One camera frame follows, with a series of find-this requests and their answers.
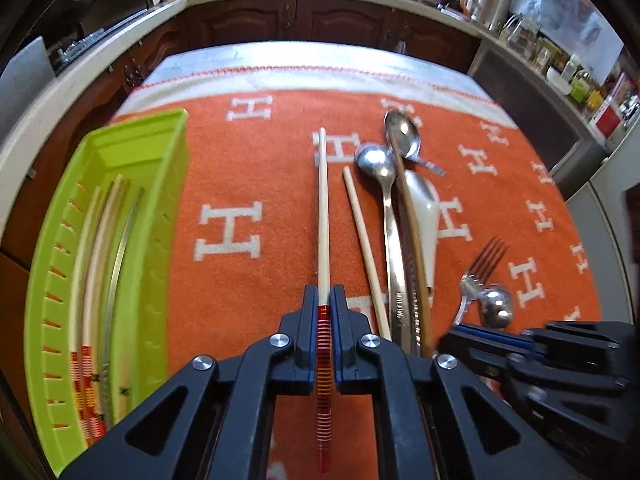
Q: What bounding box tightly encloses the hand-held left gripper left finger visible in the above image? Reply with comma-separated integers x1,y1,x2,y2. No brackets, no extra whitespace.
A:
60,284,321,480

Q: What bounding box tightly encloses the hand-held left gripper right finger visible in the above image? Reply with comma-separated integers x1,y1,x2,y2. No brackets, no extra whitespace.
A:
329,284,581,480

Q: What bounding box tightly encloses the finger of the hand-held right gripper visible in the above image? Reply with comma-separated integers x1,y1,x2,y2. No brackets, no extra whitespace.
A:
452,321,640,356
440,332,640,393

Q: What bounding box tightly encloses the small steel spoon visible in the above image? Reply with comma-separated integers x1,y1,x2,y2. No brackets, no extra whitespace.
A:
477,284,515,331

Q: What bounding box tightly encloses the twisted metal chopstick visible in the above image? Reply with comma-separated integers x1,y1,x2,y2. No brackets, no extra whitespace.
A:
402,240,421,353

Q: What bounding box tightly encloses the steel fork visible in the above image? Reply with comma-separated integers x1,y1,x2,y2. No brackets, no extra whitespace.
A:
452,236,511,326

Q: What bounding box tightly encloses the white ceramic spoon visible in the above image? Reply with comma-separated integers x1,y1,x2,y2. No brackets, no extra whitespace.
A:
400,169,442,291

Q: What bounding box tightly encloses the large round steel spoon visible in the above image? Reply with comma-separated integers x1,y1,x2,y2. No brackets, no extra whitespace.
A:
354,143,416,348

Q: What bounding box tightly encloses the oval steel spoon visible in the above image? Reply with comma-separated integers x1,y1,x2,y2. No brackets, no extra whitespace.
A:
383,109,448,177

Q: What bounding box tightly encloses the green plastic utensil tray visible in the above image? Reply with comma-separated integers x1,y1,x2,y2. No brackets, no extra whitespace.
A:
22,108,191,478

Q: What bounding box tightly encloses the white refrigerator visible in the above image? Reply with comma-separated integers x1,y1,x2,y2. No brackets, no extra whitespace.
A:
565,125,640,321

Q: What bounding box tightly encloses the orange patterned blanket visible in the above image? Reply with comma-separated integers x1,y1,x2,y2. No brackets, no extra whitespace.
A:
107,67,633,480

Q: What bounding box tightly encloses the white jar red label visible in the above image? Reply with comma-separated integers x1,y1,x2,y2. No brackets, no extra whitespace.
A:
590,100,623,138

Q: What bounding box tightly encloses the grey cabinet appliance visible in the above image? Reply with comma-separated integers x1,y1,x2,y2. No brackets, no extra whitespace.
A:
467,40,608,188

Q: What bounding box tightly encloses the green label bottle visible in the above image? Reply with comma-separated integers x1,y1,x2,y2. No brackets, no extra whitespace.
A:
570,72,593,103

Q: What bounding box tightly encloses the white bowl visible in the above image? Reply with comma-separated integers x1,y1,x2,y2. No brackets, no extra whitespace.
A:
545,67,573,96

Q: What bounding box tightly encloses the light blue tablecloth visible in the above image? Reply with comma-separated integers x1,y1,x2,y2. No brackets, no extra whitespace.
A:
145,42,481,91

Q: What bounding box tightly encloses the glass pitcher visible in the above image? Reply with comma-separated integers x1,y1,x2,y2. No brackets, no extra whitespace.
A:
500,12,538,46

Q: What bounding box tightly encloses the white kitchen countertop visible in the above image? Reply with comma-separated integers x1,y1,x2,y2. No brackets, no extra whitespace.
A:
0,0,626,231

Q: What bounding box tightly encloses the black gas stove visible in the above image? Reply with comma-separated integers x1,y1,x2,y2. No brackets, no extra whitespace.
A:
52,20,151,73

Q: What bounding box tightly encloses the stainless steel panel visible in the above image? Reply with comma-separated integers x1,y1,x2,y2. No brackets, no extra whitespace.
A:
0,35,56,133

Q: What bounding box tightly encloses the wall poster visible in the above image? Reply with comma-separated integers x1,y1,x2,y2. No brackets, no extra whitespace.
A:
510,0,626,71

